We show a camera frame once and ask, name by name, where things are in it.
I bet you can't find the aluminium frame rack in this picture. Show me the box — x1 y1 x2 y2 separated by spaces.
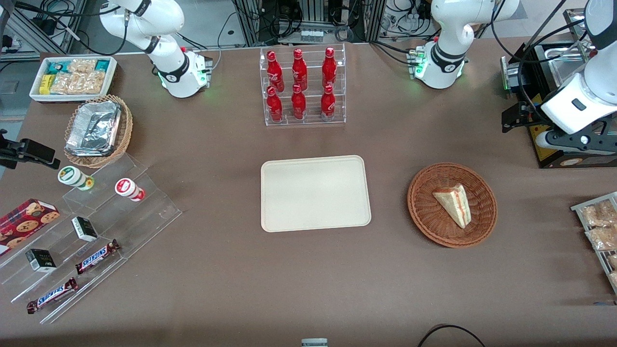
230 0 387 47

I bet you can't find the white snack bin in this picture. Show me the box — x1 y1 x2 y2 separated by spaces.
29 55 118 104

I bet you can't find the light wicker basket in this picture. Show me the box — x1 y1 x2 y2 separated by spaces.
64 94 134 169

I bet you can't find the red cola bottle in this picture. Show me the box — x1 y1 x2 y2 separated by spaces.
266 86 284 123
320 84 337 121
292 48 309 92
266 51 285 93
322 47 338 89
291 84 308 120

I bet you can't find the cream plastic tray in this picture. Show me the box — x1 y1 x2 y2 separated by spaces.
261 155 372 233

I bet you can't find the clear acrylic stepped display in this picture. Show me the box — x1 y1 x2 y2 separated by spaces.
0 153 183 325

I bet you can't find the red lid yogurt cup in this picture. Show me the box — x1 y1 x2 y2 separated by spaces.
115 178 146 202

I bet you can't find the tray of packaged pastries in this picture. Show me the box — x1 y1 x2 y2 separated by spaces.
571 191 617 295

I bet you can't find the clear fried snack bag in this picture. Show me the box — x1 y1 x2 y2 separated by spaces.
580 200 617 227
585 226 617 252

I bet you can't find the red tartan cookie box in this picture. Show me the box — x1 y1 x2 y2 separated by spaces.
0 198 61 256

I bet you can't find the green lid yogurt cup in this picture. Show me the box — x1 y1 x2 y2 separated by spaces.
57 165 95 191

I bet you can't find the Snickers chocolate bar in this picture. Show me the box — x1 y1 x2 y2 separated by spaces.
75 239 121 275
26 277 79 315

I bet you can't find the stack of foil trays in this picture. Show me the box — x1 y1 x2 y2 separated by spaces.
65 101 121 156

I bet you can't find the black hot food case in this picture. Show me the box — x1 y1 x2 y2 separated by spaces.
500 7 617 169

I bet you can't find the brown round wicker basket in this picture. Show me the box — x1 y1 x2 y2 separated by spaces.
407 162 498 249

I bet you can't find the black cable loop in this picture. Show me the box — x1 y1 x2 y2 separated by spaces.
416 324 488 347

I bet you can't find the clear acrylic bottle rack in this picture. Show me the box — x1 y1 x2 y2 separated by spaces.
259 43 347 127

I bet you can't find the small black box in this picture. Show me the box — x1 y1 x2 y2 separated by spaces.
71 216 99 242
25 248 57 273

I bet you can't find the clear rice cracker bag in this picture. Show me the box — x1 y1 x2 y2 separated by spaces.
50 71 106 95
67 58 97 74

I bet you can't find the triangle sandwich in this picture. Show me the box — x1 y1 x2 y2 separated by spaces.
432 184 472 229

